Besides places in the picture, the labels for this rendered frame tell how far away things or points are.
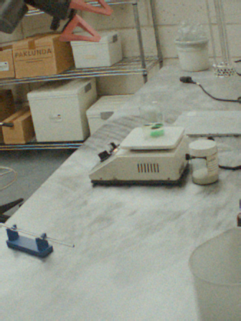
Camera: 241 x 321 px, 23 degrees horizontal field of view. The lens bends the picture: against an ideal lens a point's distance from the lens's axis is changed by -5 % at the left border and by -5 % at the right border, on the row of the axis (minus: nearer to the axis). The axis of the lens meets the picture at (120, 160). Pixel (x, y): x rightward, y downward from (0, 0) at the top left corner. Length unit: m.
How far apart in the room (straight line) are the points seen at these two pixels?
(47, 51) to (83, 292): 2.69
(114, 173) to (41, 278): 0.39
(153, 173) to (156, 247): 0.28
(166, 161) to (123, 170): 0.10
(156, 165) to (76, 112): 2.33
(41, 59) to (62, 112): 0.36
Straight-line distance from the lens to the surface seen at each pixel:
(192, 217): 1.13
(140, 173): 1.28
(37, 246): 1.07
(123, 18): 3.77
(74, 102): 3.56
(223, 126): 1.59
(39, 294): 0.95
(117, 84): 3.87
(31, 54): 3.58
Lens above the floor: 1.25
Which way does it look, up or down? 20 degrees down
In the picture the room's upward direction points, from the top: 8 degrees counter-clockwise
